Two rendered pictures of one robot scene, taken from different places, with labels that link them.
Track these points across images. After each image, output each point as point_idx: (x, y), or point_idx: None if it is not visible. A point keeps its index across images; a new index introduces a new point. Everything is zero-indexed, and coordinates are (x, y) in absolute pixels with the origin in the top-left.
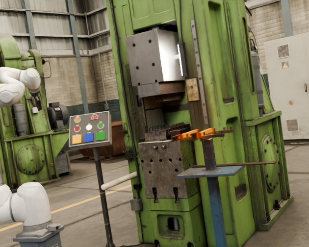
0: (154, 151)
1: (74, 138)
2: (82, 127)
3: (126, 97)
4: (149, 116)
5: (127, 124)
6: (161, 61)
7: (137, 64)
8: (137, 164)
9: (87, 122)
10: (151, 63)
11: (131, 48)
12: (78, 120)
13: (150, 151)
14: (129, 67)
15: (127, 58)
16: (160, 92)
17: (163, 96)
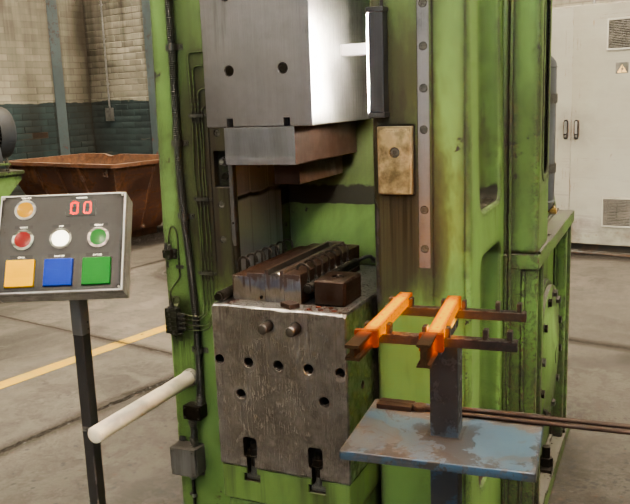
0: (262, 335)
1: (10, 270)
2: (38, 235)
3: (182, 152)
4: (246, 217)
5: (178, 231)
6: (310, 60)
7: (230, 61)
8: (198, 352)
9: (56, 222)
10: (276, 64)
11: (214, 6)
12: (27, 213)
13: (248, 333)
14: (199, 63)
15: (195, 32)
16: (297, 158)
17: (299, 167)
